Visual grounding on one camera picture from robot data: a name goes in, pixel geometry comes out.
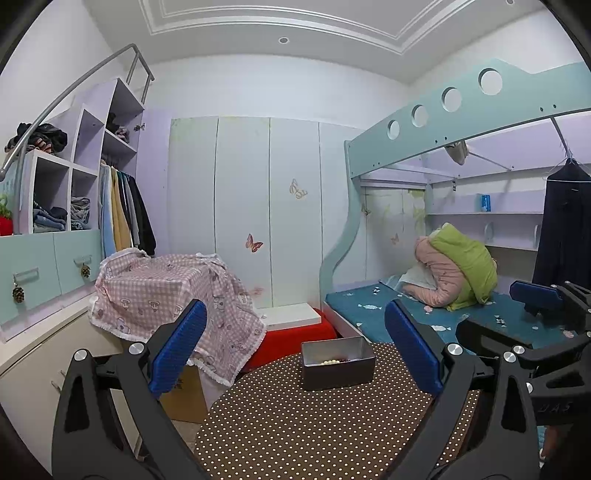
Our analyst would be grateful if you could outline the teal bunk bed frame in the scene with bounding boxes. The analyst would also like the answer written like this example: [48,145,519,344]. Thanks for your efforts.
[318,58,591,342]

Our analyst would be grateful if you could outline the wire clothes hanger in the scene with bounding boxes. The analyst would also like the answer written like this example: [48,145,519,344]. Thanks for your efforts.
[544,157,591,181]

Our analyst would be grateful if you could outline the dark hanging coat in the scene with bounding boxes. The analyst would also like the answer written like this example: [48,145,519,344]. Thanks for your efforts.
[531,159,591,289]

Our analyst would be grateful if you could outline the blue patterned mattress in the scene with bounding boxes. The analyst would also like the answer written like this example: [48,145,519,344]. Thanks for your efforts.
[324,281,591,480]

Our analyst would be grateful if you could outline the round polka dot table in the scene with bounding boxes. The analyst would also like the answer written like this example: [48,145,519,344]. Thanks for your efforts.
[194,342,488,480]

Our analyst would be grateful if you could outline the folded jeans stack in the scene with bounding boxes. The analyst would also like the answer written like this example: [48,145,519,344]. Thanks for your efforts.
[33,205,69,232]

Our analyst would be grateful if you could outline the row of hanging clothes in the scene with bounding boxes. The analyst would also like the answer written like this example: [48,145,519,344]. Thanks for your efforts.
[98,159,158,257]

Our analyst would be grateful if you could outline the teal drawer cabinet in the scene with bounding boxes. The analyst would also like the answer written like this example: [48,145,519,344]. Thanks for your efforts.
[0,228,103,342]

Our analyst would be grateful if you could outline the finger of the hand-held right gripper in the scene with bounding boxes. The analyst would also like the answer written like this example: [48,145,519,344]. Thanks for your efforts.
[455,318,591,374]
[509,279,591,324]

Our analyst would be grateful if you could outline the white pillow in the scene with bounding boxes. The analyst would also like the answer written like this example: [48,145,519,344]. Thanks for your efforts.
[397,265,435,291]

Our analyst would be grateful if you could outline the dark clothes pile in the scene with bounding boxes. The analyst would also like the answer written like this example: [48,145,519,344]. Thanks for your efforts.
[4,121,68,154]

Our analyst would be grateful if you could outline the grey metal handrail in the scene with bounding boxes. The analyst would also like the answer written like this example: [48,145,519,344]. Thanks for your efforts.
[0,43,155,181]

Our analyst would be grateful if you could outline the red and green plush toy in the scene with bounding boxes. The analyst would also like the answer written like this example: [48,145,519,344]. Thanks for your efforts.
[0,194,14,236]

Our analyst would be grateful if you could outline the cardboard box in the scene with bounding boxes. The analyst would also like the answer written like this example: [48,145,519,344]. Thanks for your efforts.
[159,364,208,423]

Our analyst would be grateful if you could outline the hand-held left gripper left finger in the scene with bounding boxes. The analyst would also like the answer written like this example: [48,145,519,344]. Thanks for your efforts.
[52,299,208,480]

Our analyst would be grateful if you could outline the pink checked cloth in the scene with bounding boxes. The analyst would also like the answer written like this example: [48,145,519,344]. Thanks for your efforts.
[90,247,267,386]

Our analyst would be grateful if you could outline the white low cabinet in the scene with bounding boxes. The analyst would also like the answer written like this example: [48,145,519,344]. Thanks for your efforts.
[0,298,144,462]

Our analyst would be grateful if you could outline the folded grey clothes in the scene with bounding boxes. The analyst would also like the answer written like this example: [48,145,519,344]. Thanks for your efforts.
[70,196,92,229]

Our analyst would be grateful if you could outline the white wardrobe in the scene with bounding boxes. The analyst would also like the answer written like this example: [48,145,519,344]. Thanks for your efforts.
[167,115,365,310]

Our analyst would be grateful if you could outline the crumpled clothes on shelf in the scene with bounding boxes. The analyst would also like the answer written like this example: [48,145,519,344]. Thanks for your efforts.
[106,113,132,139]

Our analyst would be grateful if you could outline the grey hanging cloth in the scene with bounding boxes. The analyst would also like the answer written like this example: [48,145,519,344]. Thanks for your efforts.
[443,141,469,166]

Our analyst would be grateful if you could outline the pink quilt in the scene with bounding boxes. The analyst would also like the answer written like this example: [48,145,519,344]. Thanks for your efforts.
[402,235,462,308]

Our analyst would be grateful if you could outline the green quilt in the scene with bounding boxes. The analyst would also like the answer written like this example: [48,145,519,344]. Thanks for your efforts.
[427,223,498,311]

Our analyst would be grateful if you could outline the lilac wall shelf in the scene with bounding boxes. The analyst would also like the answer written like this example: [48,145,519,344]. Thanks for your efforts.
[427,178,548,252]

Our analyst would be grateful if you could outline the grey metal tin box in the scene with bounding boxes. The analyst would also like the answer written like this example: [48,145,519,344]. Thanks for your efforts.
[301,336,376,392]

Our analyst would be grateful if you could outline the lilac shelf unit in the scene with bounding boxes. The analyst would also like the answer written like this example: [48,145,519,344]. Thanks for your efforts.
[14,78,146,234]

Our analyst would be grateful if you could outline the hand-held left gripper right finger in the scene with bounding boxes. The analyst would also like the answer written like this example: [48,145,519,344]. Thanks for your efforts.
[385,299,541,480]

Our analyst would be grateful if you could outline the white flat box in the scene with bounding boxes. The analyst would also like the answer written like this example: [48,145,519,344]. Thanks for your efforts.
[259,302,322,330]

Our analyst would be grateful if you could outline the red stool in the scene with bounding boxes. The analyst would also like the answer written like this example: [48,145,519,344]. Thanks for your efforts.
[242,308,340,370]

